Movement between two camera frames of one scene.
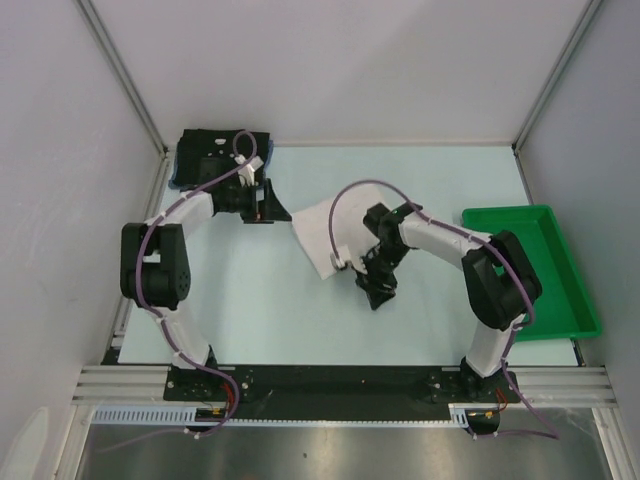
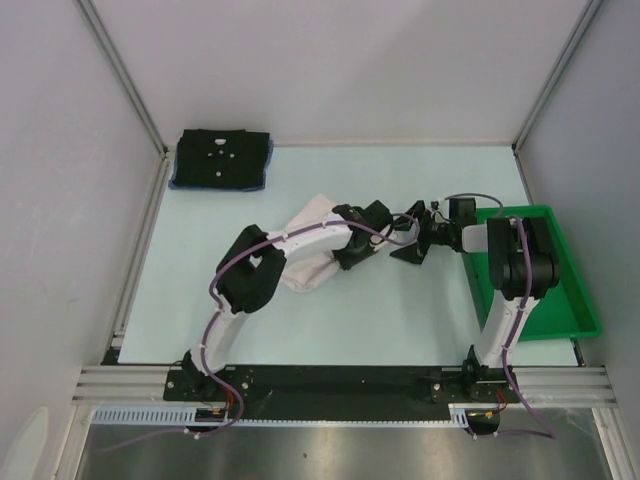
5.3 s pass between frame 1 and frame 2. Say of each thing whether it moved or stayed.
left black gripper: moved
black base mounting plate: stayed
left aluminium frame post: stayed
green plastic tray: stayed
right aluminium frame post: stayed
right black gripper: moved
